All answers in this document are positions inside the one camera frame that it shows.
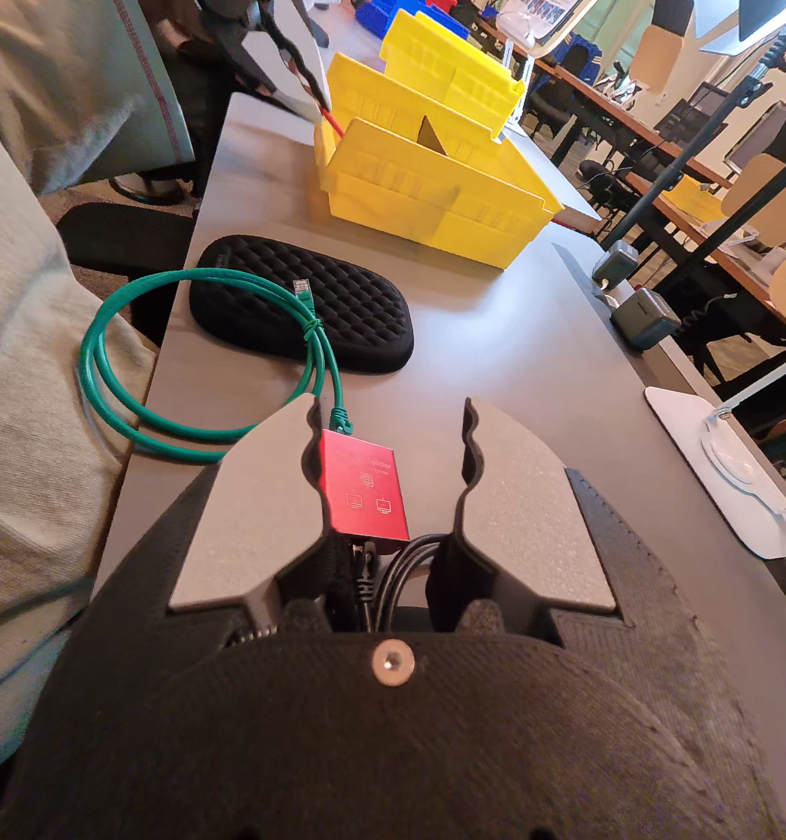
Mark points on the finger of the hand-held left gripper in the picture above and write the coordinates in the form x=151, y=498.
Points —
x=281, y=72

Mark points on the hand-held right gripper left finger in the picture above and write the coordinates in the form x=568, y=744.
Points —
x=248, y=505

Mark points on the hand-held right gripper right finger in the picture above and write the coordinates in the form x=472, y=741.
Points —
x=524, y=518

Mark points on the red splitter box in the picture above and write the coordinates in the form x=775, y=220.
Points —
x=363, y=489

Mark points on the yellow storage bin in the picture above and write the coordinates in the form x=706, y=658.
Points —
x=445, y=62
x=419, y=203
x=379, y=98

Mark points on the blue storage bins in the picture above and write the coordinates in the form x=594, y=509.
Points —
x=393, y=16

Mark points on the brown cardboard divider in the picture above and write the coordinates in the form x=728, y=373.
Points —
x=432, y=136

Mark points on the black padded wrist rest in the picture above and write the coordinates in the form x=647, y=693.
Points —
x=366, y=315

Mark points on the wooden top desk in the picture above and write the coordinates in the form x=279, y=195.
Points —
x=727, y=256
x=616, y=111

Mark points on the tan back chair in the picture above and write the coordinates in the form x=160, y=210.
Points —
x=658, y=59
x=770, y=197

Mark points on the black tripod stand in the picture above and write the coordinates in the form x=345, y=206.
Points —
x=708, y=144

